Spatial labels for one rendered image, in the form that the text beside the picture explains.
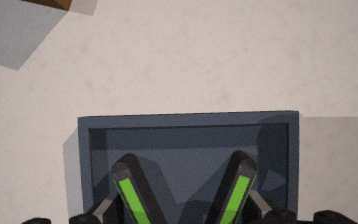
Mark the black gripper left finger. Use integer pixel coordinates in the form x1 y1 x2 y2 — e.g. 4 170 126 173
21 194 125 224

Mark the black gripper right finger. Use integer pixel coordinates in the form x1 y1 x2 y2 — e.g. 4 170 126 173
242 190 358 224

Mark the black spring clamp with green grips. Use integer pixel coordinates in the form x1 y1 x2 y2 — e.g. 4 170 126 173
111 150 258 224

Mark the light wooden board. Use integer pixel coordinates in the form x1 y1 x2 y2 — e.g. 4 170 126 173
21 0 72 11

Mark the dark grey shallow tray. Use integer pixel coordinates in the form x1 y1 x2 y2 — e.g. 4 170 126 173
77 110 299 224

